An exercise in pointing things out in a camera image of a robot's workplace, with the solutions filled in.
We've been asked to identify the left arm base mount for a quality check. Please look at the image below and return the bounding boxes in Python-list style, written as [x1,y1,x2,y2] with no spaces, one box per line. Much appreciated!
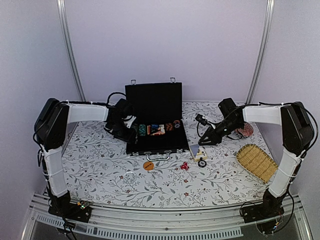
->
[48,198,93,223]

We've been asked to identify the green chip stack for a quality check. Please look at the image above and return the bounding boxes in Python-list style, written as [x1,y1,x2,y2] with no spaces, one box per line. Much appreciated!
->
[138,124,147,137]

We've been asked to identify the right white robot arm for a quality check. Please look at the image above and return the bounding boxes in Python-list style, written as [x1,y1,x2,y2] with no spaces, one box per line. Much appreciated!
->
[195,98,319,218]

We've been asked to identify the black poker case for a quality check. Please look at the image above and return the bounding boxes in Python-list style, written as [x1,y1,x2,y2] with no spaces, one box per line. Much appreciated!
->
[125,82,189,156]

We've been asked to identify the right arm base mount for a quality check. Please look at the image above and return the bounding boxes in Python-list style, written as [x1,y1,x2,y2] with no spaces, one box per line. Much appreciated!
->
[239,201,285,223]

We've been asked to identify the aluminium frame post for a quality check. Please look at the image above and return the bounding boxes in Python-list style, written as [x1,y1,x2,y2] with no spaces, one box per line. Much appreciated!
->
[56,0,86,101]
[245,0,275,104]

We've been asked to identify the red patterned bowl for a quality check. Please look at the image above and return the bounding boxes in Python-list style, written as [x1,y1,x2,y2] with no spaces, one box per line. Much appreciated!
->
[235,122,254,138]

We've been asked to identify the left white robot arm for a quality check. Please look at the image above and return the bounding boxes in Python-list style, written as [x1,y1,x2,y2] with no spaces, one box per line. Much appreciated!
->
[33,98,137,217]

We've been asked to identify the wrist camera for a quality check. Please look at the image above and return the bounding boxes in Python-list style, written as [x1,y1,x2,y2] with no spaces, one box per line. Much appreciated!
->
[195,113,216,129]
[123,115,137,129]

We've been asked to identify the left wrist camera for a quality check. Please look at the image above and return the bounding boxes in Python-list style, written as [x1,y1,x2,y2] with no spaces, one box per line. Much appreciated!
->
[123,115,137,129]

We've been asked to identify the orange chip stack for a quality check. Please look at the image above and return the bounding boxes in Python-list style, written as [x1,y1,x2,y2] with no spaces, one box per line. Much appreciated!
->
[165,123,174,131]

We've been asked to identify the left aluminium frame post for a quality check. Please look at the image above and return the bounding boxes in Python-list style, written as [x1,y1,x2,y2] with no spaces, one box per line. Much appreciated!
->
[56,0,86,101]

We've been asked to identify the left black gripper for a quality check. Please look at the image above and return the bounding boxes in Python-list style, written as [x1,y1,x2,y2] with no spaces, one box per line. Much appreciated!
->
[108,119,137,144]

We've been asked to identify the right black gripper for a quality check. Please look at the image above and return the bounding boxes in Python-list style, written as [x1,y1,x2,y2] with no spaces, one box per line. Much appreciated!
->
[198,118,242,146]

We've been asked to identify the card deck in case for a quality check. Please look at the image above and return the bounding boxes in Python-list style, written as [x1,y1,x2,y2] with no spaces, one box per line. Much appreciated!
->
[147,124,166,136]

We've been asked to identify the woven bamboo tray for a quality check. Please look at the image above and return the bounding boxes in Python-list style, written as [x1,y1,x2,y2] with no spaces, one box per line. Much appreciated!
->
[236,144,278,184]

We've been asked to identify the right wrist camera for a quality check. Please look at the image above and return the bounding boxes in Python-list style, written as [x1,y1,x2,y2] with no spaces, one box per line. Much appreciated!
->
[195,113,216,129]

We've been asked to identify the orange dealer button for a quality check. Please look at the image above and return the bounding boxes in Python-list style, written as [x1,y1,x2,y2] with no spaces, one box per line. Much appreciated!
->
[143,161,154,171]

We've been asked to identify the red dice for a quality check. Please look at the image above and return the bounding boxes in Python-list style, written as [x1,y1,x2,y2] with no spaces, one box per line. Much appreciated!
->
[180,162,190,171]

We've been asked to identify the right aluminium frame post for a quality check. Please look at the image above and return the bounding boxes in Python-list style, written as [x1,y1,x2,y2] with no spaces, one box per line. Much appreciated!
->
[245,0,275,104]

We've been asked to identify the blue playing card box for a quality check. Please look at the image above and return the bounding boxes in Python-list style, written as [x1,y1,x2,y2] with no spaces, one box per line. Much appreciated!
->
[189,144,208,162]

